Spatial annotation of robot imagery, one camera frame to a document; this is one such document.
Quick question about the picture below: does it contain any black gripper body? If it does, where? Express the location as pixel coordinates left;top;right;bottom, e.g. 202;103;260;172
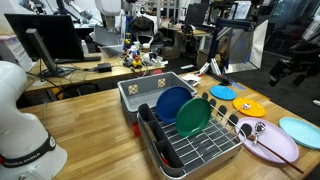
288;43;320;76

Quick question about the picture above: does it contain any small metal spoon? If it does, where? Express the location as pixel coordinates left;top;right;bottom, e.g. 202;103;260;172
233;102;252;114

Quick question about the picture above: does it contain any orange plate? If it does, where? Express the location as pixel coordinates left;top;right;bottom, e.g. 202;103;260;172
232;96;268;118

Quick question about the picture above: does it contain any light-blue plate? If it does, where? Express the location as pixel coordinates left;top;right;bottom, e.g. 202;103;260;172
278;116;320;150

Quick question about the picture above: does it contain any large metal spoon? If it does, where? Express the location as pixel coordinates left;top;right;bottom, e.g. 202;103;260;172
253;121;267;145

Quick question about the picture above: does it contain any bright blue plate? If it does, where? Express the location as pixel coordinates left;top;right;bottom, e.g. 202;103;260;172
209;84;238;101

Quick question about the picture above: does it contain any pink plate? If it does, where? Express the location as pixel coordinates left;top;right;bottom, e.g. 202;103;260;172
234;116;300;164

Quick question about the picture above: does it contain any green plate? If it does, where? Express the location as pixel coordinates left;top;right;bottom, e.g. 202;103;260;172
175;97;212;138

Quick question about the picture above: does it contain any dark blue plate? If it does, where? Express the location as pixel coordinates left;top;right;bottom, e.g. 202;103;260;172
155;86;193;125

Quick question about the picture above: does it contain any white reflector board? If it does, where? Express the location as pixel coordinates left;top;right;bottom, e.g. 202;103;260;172
227;19;269;74

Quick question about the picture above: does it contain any blue tape patch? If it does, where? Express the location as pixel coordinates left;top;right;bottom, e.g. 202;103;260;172
229;81;246;91

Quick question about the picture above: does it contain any small white box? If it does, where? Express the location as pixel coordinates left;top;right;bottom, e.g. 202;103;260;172
181;73;202;87

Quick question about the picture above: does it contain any cardboard box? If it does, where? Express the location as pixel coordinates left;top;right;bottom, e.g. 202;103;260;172
160;45;181;60

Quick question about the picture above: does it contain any grey dish rack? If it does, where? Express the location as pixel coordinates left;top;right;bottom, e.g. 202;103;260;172
136;92;254;179

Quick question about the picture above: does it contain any white black headset device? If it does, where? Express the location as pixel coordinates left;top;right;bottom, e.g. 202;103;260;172
143;51;165;67

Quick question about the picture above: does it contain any grey plastic bin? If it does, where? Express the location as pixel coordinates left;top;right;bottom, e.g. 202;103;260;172
117;71;198;126

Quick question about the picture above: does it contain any yellow toy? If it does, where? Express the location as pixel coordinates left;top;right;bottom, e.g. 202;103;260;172
130;56;144;70

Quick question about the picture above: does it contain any office chair with jacket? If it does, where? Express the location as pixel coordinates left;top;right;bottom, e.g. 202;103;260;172
129;15;157;46

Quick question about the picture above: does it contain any red clip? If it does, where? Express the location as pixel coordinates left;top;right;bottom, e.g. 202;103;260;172
130;121;141;138

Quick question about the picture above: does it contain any clear plastic storage bin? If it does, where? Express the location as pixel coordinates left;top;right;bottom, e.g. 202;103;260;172
93;24;125;58

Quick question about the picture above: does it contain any black power adapter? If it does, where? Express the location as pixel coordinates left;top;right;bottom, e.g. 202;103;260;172
96;62;113;73

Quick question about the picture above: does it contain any white plastic bottle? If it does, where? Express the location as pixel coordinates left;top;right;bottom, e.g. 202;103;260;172
80;39;90;57

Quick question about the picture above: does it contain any wooden desk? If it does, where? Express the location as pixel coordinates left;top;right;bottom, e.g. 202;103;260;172
23;51;167;94

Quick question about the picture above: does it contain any black keyboard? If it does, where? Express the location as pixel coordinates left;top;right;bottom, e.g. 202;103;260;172
53;55;102;65

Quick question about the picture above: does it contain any grey blue robot rig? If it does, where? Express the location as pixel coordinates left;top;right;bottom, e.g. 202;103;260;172
18;0;94;24

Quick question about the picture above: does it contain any black computer monitor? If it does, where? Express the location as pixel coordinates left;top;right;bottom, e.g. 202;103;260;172
3;13;85;78

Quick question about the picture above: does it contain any white paper sign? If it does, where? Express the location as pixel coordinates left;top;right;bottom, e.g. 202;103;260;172
0;37;34;73

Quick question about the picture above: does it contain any black aluminium camera stand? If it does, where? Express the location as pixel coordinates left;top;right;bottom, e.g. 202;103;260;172
208;18;258;85

